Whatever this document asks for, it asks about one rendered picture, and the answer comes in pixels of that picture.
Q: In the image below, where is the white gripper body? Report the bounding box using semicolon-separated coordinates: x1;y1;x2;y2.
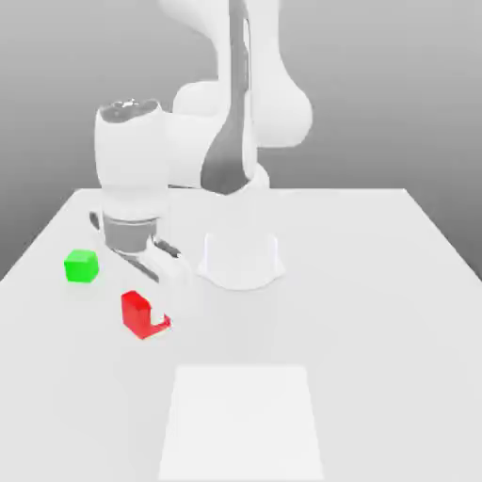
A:
106;246;194;305

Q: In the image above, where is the small red cube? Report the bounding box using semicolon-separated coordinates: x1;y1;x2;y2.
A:
120;290;172;341

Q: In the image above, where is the small green cube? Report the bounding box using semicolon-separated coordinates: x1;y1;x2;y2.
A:
63;249;100;284

